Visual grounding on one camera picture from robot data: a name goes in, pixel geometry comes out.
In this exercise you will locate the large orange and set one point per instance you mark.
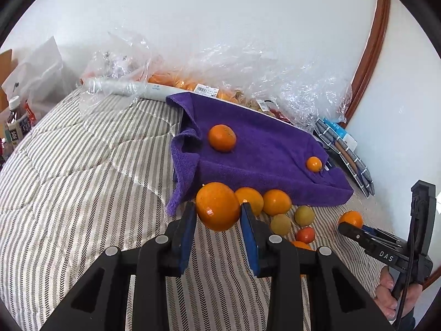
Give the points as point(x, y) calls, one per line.
point(217, 207)

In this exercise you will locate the bag of brown nuts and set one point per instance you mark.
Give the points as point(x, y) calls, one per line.
point(253, 102)

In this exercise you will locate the dark drink bottle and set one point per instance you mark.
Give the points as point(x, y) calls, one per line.
point(19, 124)

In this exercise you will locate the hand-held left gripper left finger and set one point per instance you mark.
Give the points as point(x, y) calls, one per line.
point(187, 238)

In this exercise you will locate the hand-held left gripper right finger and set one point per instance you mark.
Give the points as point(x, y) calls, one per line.
point(249, 241)

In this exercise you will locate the small red fruit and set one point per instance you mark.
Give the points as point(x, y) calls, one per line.
point(305, 235)

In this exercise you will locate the large clear plastic bag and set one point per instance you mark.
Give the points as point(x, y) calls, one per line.
point(275, 76)

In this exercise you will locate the small orange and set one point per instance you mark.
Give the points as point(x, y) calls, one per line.
point(314, 164)

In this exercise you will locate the person's right hand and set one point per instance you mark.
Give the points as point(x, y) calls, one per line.
point(384, 293)

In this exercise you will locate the purple towel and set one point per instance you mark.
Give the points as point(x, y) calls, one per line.
point(268, 151)

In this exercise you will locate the white plastic bag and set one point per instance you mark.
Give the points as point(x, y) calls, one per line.
point(41, 72)

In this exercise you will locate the small clear plastic bag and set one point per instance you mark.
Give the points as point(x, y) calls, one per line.
point(117, 62)

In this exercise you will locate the wooden door frame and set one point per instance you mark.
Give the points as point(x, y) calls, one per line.
point(370, 48)

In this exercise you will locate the yellow-green round fruit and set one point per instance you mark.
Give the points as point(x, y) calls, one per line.
point(304, 215)
point(280, 224)

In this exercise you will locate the blue tissue pack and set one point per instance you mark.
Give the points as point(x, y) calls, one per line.
point(342, 132)

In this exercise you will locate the bag of oranges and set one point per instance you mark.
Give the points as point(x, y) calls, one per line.
point(186, 84)

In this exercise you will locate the wooden board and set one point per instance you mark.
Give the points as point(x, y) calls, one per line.
point(4, 72)

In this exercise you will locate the blue checked cloth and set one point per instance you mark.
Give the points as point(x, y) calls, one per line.
point(351, 160)

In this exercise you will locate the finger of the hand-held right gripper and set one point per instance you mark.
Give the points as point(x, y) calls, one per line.
point(358, 236)
point(373, 231)

